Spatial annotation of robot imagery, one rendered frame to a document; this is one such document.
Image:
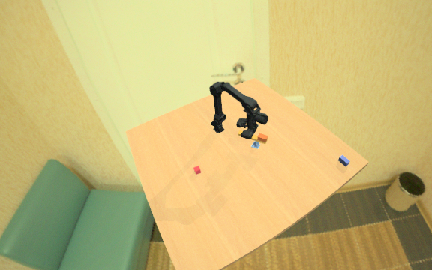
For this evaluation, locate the small blue block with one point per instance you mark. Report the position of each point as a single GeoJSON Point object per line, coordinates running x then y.
{"type": "Point", "coordinates": [343, 160]}

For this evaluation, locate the small red block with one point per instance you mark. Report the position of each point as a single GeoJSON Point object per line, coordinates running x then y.
{"type": "Point", "coordinates": [197, 170]}

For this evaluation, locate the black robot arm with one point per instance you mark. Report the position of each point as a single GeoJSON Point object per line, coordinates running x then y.
{"type": "Point", "coordinates": [248, 103]}

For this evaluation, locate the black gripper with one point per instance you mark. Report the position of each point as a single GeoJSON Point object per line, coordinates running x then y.
{"type": "Point", "coordinates": [252, 127]}

